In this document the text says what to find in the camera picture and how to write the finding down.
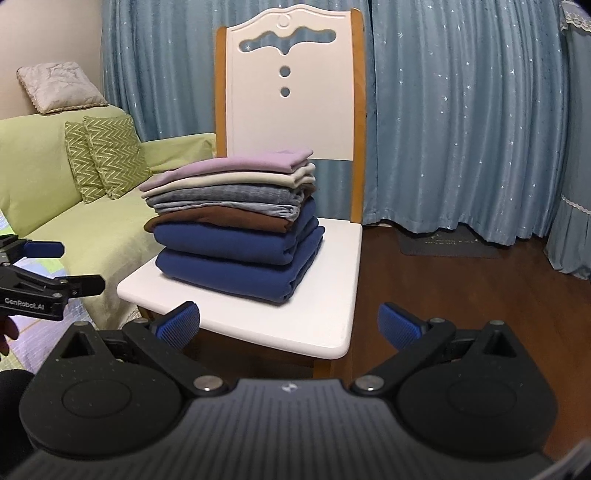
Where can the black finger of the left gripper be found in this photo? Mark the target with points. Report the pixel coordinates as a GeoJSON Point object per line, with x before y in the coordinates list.
{"type": "Point", "coordinates": [79, 286]}
{"type": "Point", "coordinates": [43, 249]}

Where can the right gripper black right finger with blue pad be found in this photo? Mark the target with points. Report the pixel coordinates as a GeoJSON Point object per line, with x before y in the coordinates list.
{"type": "Point", "coordinates": [436, 358]}

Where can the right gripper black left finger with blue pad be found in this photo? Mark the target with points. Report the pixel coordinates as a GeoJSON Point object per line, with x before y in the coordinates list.
{"type": "Point", "coordinates": [142, 359]}

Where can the lilac purple garment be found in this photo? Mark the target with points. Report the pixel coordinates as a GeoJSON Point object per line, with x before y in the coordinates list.
{"type": "Point", "coordinates": [284, 161]}

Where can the person's left hand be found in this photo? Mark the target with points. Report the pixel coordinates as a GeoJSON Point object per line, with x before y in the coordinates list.
{"type": "Point", "coordinates": [8, 331]}

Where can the rear green zigzag cushion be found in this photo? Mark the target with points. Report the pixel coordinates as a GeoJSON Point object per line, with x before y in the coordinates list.
{"type": "Point", "coordinates": [82, 166]}

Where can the green zigzag cushion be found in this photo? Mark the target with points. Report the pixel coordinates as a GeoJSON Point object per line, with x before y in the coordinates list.
{"type": "Point", "coordinates": [82, 166]}
{"type": "Point", "coordinates": [116, 152]}

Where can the dark floor mat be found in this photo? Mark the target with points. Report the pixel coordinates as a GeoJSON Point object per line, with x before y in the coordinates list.
{"type": "Point", "coordinates": [459, 243]}

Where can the lower navy folded garment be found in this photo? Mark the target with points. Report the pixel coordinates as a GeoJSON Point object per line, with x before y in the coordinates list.
{"type": "Point", "coordinates": [271, 283]}

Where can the navy folded garment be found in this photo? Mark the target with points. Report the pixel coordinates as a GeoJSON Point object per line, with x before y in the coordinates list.
{"type": "Point", "coordinates": [236, 244]}
{"type": "Point", "coordinates": [271, 283]}

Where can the upper navy folded garment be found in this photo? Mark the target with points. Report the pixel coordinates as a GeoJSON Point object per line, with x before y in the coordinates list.
{"type": "Point", "coordinates": [236, 244]}

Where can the front green zigzag cushion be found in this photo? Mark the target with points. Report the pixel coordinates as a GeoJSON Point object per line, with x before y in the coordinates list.
{"type": "Point", "coordinates": [116, 152]}

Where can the brown folded garment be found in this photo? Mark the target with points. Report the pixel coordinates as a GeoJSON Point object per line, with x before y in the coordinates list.
{"type": "Point", "coordinates": [222, 217]}

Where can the beige satin pillow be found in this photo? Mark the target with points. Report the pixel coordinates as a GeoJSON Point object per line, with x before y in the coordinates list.
{"type": "Point", "coordinates": [59, 86]}

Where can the blue lace-trimmed cover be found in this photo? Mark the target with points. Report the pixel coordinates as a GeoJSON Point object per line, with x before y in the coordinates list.
{"type": "Point", "coordinates": [568, 246]}

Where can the grey folded garment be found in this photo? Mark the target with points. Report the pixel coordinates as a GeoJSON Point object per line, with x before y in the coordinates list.
{"type": "Point", "coordinates": [275, 201]}

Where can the beige folded garment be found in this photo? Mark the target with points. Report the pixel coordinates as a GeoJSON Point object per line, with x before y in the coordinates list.
{"type": "Point", "coordinates": [301, 176]}

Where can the blue starry curtain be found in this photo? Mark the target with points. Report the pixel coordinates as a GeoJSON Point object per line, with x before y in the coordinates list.
{"type": "Point", "coordinates": [466, 101]}

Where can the white wooden chair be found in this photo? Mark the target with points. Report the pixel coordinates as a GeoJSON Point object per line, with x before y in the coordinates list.
{"type": "Point", "coordinates": [288, 78]}

